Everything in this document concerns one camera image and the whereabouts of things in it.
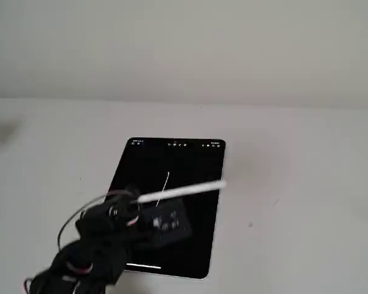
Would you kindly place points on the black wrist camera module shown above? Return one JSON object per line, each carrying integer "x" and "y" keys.
{"x": 171, "y": 223}

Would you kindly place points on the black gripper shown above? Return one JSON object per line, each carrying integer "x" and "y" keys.
{"x": 126, "y": 210}

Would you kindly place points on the black screen tablet silver edge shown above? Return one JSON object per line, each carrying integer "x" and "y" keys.
{"x": 190, "y": 245}

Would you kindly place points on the white stylus pencil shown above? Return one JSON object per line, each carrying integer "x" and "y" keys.
{"x": 186, "y": 190}

